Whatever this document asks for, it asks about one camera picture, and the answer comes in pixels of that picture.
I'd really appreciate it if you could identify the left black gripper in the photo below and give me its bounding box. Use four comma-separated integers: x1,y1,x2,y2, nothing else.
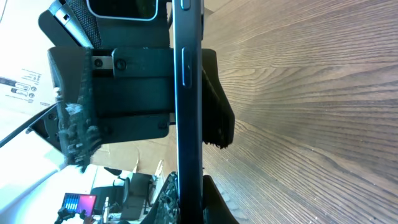
34,1,235,173

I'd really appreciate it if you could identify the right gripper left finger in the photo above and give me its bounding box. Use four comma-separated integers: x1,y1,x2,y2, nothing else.
148,172,180,224

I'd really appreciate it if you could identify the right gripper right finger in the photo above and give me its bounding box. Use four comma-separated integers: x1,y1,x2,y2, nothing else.
203,175,238,224

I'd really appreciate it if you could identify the Samsung Galaxy smartphone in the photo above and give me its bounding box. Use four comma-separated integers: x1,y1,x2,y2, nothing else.
172,0,203,223

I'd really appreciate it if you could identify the pink monitor screen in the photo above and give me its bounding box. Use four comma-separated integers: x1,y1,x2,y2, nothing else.
62,193,96,216

